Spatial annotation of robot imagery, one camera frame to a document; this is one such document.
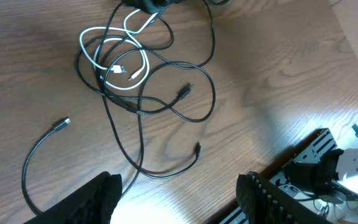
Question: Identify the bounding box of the white USB cable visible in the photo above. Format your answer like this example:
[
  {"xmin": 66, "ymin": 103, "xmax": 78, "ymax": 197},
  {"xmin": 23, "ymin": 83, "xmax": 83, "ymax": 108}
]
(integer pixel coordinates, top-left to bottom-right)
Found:
[{"xmin": 79, "ymin": 8, "xmax": 160, "ymax": 91}]

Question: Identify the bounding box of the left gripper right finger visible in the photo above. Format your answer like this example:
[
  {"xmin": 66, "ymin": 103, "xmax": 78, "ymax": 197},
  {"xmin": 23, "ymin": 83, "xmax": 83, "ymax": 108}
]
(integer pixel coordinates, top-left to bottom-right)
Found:
[{"xmin": 236, "ymin": 172, "xmax": 329, "ymax": 224}]

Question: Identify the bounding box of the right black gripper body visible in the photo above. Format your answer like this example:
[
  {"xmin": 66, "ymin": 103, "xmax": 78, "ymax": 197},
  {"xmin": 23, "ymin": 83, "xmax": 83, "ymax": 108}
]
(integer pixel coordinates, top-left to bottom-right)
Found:
[{"xmin": 122, "ymin": 0, "xmax": 184, "ymax": 14}]

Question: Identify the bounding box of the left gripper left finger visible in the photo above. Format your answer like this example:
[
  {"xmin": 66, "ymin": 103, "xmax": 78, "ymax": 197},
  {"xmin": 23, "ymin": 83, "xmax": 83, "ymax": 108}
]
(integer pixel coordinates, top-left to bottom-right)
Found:
[{"xmin": 25, "ymin": 172, "xmax": 122, "ymax": 224}]

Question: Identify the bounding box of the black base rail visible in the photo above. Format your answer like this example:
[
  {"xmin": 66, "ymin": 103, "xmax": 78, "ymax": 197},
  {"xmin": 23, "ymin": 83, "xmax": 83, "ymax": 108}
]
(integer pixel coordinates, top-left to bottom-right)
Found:
[{"xmin": 222, "ymin": 128, "xmax": 358, "ymax": 223}]

